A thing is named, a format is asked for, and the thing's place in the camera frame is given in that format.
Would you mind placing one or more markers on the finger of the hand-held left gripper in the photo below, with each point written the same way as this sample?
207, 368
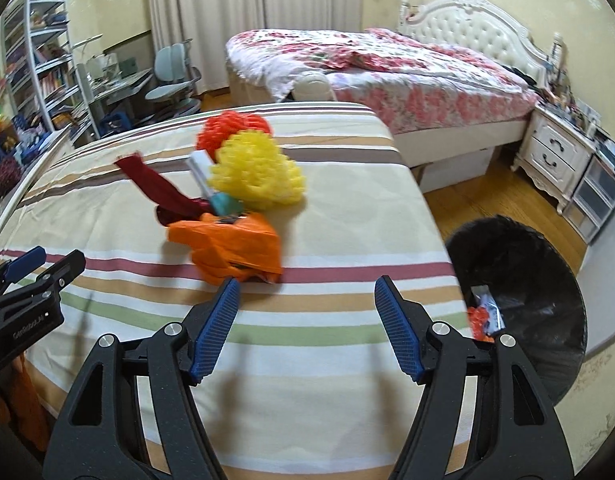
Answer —
62, 270
24, 262

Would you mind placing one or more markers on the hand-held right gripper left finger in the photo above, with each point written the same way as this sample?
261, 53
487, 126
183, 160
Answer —
215, 335

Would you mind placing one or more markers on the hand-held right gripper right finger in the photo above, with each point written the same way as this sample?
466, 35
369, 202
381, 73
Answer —
400, 335

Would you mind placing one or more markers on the red plastic bag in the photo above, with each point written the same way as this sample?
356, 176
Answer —
478, 325

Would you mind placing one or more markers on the orange plastic bag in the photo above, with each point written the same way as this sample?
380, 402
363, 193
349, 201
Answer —
227, 245

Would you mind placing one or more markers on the dark red cloth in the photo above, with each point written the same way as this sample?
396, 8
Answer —
152, 182

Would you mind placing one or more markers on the bin with black bag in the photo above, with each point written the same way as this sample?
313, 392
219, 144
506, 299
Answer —
527, 270

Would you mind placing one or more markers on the yellow foam fruit net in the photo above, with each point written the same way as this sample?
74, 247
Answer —
257, 175

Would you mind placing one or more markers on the white teal tube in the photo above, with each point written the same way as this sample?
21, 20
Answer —
200, 167

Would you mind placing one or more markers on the red foam fruit net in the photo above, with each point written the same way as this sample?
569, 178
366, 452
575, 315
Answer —
227, 130

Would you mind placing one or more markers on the person's left forearm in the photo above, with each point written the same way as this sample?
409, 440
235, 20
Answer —
27, 400

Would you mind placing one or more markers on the striped bed sheet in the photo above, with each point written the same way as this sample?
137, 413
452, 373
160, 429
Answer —
112, 240

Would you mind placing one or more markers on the pile of colourful toys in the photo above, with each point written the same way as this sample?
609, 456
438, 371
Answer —
4, 145

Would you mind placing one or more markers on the blue plastic crate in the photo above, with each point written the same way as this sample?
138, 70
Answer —
114, 124

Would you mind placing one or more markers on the white storage box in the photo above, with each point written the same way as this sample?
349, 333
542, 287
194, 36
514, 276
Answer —
457, 170

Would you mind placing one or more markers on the white study desk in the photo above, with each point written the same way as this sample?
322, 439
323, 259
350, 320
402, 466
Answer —
117, 85

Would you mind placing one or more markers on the white bookshelf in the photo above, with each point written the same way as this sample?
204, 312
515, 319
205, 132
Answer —
42, 70

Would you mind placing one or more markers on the white wardrobe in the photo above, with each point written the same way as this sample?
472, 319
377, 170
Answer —
605, 300

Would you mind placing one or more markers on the white desk lamp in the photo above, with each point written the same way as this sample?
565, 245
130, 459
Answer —
87, 42

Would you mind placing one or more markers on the grey-blue desk chair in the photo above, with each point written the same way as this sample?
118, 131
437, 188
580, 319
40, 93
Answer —
172, 65

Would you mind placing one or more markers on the white nightstand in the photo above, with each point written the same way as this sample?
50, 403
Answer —
552, 155

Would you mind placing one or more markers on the clear plastic drawer unit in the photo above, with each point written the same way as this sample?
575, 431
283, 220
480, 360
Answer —
595, 195

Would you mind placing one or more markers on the floral quilt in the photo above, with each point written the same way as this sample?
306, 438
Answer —
387, 70

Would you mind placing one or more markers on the pile of blue boxes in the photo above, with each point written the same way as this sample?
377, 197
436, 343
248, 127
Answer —
610, 150

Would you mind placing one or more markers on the pile of small bedside items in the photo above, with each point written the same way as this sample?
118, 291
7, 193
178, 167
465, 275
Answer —
567, 100

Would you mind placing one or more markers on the white bed tufted headboard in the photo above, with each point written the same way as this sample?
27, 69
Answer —
482, 25

